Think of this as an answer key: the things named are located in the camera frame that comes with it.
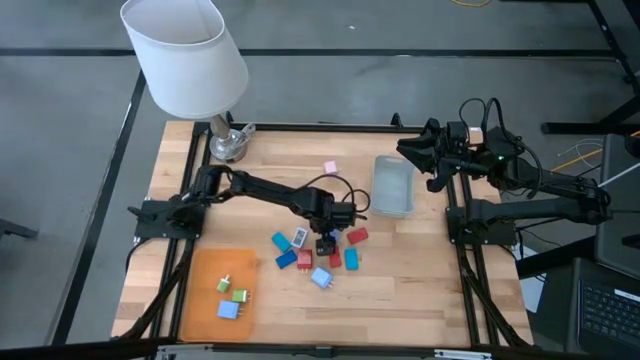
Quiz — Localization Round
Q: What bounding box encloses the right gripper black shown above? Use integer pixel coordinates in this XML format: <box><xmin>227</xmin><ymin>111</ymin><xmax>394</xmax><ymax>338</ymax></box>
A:
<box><xmin>397</xmin><ymin>119</ymin><xmax>489</xmax><ymax>194</ymax></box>

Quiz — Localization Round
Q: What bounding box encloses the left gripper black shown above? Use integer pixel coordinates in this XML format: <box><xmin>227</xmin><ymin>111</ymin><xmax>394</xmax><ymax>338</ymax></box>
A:
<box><xmin>310</xmin><ymin>204</ymin><xmax>346</xmax><ymax>257</ymax></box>

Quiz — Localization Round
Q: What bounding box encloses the red wall charger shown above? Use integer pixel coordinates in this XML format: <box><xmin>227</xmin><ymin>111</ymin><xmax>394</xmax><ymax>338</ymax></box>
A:
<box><xmin>296</xmin><ymin>248</ymin><xmax>314</xmax><ymax>274</ymax></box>

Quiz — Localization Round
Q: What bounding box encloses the dark blue plastic box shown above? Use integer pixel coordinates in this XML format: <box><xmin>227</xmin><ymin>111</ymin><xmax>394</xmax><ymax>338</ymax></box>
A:
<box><xmin>274</xmin><ymin>249</ymin><xmax>299</xmax><ymax>270</ymax></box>

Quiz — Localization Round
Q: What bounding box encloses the pale grey plastic bin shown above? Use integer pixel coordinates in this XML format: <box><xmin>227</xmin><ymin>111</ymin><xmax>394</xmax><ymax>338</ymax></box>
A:
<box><xmin>370</xmin><ymin>154</ymin><xmax>416</xmax><ymax>220</ymax></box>

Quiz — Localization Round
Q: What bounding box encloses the orange plastic tray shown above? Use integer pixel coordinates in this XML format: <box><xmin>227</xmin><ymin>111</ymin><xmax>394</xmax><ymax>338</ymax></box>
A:
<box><xmin>179</xmin><ymin>247</ymin><xmax>259</xmax><ymax>343</ymax></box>

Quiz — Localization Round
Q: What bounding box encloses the grey computer monitor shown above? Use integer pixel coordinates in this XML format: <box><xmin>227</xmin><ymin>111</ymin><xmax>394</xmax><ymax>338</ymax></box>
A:
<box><xmin>593</xmin><ymin>132</ymin><xmax>640</xmax><ymax>280</ymax></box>

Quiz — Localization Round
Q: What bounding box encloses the laptop keyboard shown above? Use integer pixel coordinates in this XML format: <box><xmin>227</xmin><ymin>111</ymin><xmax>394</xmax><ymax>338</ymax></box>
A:
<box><xmin>567</xmin><ymin>257</ymin><xmax>640</xmax><ymax>360</ymax></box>

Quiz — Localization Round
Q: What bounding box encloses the white shade table lamp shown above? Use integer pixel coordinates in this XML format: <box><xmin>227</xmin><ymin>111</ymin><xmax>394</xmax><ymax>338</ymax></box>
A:
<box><xmin>119</xmin><ymin>0</ymin><xmax>257</xmax><ymax>164</ymax></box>

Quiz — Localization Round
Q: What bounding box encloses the black and silver crossbar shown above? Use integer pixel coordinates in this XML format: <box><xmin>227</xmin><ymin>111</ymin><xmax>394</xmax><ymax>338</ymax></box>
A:
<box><xmin>0</xmin><ymin>338</ymin><xmax>640</xmax><ymax>360</ymax></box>

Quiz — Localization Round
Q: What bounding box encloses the black furniture foot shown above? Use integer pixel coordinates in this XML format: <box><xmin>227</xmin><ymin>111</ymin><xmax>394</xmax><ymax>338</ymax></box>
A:
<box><xmin>0</xmin><ymin>217</ymin><xmax>40</xmax><ymax>241</ymax></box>

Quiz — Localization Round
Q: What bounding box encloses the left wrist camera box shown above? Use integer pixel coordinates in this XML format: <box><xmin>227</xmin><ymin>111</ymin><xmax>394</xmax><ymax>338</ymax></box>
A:
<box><xmin>333</xmin><ymin>201</ymin><xmax>358</xmax><ymax>226</ymax></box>

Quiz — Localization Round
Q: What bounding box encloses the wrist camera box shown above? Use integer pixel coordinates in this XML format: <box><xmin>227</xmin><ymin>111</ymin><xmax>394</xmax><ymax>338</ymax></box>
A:
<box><xmin>333</xmin><ymin>201</ymin><xmax>358</xmax><ymax>226</ymax></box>
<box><xmin>446</xmin><ymin>121</ymin><xmax>470</xmax><ymax>147</ymax></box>

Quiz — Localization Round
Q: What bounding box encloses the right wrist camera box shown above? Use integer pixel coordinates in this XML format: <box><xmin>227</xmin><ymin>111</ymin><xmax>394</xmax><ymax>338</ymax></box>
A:
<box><xmin>446</xmin><ymin>121</ymin><xmax>470</xmax><ymax>147</ymax></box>

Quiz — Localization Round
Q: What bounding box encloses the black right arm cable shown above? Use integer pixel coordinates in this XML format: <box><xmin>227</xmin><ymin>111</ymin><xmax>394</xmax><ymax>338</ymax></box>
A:
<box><xmin>458</xmin><ymin>97</ymin><xmax>544</xmax><ymax>199</ymax></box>

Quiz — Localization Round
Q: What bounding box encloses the black aluminium table frame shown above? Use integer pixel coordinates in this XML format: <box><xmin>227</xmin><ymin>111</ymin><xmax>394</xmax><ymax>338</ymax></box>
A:
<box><xmin>112</xmin><ymin>112</ymin><xmax>534</xmax><ymax>351</ymax></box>

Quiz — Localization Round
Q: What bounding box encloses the orange cable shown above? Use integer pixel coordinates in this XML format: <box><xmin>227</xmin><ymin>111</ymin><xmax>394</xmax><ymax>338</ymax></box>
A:
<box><xmin>549</xmin><ymin>130</ymin><xmax>640</xmax><ymax>174</ymax></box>

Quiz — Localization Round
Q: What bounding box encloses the black desk frame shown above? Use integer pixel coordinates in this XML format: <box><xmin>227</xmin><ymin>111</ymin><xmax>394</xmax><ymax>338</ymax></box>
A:
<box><xmin>541</xmin><ymin>0</ymin><xmax>640</xmax><ymax>136</ymax></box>

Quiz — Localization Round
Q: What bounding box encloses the white cable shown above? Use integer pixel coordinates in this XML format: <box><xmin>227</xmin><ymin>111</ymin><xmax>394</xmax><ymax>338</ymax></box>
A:
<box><xmin>597</xmin><ymin>162</ymin><xmax>640</xmax><ymax>189</ymax></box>

